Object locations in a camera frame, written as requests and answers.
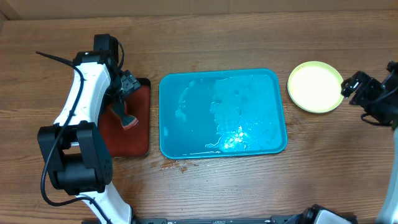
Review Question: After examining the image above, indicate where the round orange green sponge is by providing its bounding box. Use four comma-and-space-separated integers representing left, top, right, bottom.
111, 101, 139, 130

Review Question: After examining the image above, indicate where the green plate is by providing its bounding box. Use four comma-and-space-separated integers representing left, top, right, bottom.
287, 61, 343, 113

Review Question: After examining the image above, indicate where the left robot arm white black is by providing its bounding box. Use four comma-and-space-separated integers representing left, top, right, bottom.
37, 50, 136, 223

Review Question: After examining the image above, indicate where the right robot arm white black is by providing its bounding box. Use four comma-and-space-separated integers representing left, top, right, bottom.
287, 61, 397, 223

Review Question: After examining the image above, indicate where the dark red tray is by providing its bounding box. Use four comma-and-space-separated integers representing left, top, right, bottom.
98, 78, 150, 157

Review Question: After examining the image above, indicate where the teal plastic tray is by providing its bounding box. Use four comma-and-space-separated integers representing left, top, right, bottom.
159, 68, 288, 159

